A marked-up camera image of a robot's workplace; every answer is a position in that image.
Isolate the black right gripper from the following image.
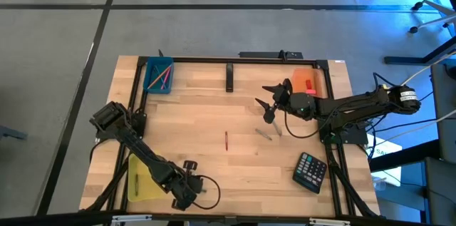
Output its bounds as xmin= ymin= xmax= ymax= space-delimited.
xmin=254 ymin=78 xmax=317 ymax=124

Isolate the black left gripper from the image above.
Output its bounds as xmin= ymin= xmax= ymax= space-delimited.
xmin=170 ymin=160 xmax=207 ymax=212

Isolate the grey-green pen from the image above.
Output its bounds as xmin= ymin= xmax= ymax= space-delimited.
xmin=254 ymin=128 xmax=273 ymax=142

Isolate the pink pencil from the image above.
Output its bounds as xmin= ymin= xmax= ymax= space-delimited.
xmin=160 ymin=67 xmax=172 ymax=91

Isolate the thin dark pencil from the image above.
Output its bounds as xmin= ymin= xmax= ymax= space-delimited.
xmin=152 ymin=66 xmax=167 ymax=91

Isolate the orange plastic bin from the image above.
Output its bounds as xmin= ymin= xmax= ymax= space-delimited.
xmin=291 ymin=68 xmax=324 ymax=99

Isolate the black flat bar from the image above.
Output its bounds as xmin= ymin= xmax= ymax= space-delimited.
xmin=238 ymin=49 xmax=304 ymax=60

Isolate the yellow plastic bin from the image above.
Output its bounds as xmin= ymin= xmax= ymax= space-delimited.
xmin=127 ymin=153 xmax=168 ymax=202

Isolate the silver aluminium bar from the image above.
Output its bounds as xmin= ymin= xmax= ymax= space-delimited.
xmin=111 ymin=213 xmax=153 ymax=225
xmin=309 ymin=217 xmax=352 ymax=226

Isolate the black calculator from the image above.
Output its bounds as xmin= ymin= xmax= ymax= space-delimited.
xmin=292 ymin=152 xmax=328 ymax=195

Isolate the blue plastic bin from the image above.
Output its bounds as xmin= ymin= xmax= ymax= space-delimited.
xmin=142 ymin=56 xmax=175 ymax=95

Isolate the white paper sheet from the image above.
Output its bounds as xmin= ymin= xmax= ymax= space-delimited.
xmin=366 ymin=139 xmax=403 ymax=165

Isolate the black desk foot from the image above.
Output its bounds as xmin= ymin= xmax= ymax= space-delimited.
xmin=383 ymin=35 xmax=456 ymax=66

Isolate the black rig beam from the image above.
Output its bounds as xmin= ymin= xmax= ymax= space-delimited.
xmin=0 ymin=210 xmax=456 ymax=226

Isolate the grey cabinet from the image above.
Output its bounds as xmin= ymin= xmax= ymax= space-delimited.
xmin=430 ymin=62 xmax=456 ymax=165

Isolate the white chair base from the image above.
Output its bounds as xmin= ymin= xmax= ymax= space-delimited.
xmin=408 ymin=0 xmax=456 ymax=38

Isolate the blue-grey floor object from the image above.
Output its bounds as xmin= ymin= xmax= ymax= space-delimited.
xmin=0 ymin=125 xmax=26 ymax=142

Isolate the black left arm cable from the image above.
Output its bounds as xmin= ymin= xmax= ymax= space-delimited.
xmin=192 ymin=175 xmax=222 ymax=210

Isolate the black metal table frame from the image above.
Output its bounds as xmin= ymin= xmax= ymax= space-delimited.
xmin=81 ymin=56 xmax=382 ymax=220

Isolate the short black metal bracket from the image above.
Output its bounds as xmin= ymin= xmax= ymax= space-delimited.
xmin=225 ymin=62 xmax=234 ymax=93

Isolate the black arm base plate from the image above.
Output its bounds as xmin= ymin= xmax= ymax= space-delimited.
xmin=318 ymin=125 xmax=370 ymax=145
xmin=95 ymin=111 xmax=147 ymax=140

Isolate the black floor cable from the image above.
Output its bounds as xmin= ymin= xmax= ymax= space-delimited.
xmin=363 ymin=92 xmax=439 ymax=133

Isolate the cream floor cable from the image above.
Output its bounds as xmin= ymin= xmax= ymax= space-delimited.
xmin=370 ymin=108 xmax=456 ymax=148
xmin=388 ymin=50 xmax=456 ymax=91

